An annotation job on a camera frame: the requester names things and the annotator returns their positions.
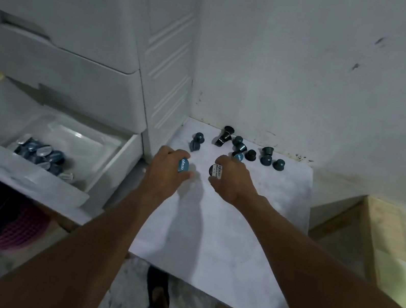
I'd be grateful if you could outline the teal capsule white lid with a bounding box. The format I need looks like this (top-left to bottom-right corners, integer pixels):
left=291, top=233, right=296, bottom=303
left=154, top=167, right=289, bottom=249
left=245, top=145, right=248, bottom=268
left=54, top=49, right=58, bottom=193
left=206, top=162, right=224, bottom=181

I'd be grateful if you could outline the pale wooden side table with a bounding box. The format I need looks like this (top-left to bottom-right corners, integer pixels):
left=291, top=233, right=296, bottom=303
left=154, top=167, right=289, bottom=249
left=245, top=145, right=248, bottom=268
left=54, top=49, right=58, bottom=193
left=296, top=186, right=406, bottom=308

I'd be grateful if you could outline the cluster of dark teal capsules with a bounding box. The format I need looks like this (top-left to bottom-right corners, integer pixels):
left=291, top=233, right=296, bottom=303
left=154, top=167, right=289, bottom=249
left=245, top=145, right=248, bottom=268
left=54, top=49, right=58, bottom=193
left=187, top=119, right=291, bottom=173

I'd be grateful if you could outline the pink mesh basket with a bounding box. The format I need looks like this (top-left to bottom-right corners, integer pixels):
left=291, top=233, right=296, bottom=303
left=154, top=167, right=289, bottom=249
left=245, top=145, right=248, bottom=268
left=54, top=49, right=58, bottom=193
left=0, top=198, right=54, bottom=259

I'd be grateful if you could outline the white drawer cabinet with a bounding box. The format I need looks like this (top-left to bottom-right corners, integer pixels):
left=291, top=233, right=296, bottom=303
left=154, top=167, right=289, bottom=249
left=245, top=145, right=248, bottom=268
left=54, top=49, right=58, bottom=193
left=0, top=0, right=210, bottom=168

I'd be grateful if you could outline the clear plastic tray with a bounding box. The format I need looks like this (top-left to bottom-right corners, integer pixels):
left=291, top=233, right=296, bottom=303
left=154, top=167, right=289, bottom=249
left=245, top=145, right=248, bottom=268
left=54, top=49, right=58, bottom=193
left=2, top=106, right=127, bottom=194

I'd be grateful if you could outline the white marble table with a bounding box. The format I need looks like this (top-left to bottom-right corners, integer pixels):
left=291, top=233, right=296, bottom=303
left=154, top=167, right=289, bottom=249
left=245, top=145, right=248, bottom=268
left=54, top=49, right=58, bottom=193
left=86, top=105, right=332, bottom=308

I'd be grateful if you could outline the person's left hand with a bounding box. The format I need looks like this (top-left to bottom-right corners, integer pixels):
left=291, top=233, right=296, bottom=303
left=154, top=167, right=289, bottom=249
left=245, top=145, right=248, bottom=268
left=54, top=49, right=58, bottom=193
left=140, top=142, right=196, bottom=204

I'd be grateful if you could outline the person's right hand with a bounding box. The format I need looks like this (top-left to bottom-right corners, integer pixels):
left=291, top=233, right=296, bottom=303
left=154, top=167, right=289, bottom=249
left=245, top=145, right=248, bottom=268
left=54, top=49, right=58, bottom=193
left=204, top=153, right=264, bottom=211

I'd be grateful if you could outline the clear plastic sheet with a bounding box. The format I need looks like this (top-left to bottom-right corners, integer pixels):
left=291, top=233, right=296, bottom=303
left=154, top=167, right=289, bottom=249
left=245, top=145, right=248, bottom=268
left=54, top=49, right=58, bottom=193
left=366, top=249, right=406, bottom=308

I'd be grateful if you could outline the person's right forearm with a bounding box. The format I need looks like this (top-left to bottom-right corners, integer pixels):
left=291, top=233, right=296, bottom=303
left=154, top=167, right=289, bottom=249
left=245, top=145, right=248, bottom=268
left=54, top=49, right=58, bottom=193
left=223, top=193, right=406, bottom=308

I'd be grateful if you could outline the teal capsule blue lid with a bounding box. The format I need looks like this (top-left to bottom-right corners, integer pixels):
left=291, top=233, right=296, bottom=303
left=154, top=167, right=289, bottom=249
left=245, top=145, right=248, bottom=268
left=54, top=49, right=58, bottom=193
left=176, top=157, right=191, bottom=175

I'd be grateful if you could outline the row of lidded capsules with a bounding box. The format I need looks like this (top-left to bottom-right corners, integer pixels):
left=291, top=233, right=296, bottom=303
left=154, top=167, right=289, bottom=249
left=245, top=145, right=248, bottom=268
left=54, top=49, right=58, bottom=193
left=10, top=134, right=80, bottom=183

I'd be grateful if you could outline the person's left forearm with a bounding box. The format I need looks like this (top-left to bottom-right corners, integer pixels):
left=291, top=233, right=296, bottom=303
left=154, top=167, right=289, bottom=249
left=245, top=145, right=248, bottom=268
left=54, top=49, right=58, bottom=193
left=0, top=164, right=178, bottom=308

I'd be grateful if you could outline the person's black left shoe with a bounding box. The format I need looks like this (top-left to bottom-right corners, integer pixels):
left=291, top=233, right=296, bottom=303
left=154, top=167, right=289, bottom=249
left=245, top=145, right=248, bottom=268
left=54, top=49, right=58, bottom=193
left=141, top=265, right=176, bottom=308

